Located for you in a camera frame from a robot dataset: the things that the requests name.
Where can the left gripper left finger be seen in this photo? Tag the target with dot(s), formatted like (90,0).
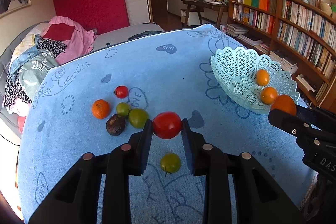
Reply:
(74,199)

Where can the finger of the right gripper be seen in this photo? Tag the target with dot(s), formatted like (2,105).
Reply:
(297,125)
(317,116)

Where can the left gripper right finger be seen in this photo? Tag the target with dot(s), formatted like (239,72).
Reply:
(258,197)

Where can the round textured orange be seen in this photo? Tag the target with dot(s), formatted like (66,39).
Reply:
(284,103)

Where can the large oval orange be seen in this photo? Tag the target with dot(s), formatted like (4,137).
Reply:
(268,95)

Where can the small oval orange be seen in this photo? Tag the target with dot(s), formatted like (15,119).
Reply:
(262,77)

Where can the dark brown avocado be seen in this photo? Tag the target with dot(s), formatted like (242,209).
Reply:
(115,125)

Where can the small mandarin orange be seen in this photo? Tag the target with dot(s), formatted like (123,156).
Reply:
(100,109)

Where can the large green tomato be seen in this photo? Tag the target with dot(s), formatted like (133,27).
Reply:
(138,117)

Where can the small green tomato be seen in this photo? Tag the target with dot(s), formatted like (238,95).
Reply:
(123,109)

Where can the small red tomato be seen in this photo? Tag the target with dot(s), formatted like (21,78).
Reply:
(121,91)

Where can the light blue lace basket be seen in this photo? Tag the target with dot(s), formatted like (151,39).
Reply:
(235,71)

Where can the wooden bookshelf with books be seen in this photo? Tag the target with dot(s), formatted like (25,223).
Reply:
(297,34)

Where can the pile of clothes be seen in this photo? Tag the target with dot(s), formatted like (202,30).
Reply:
(45,46)

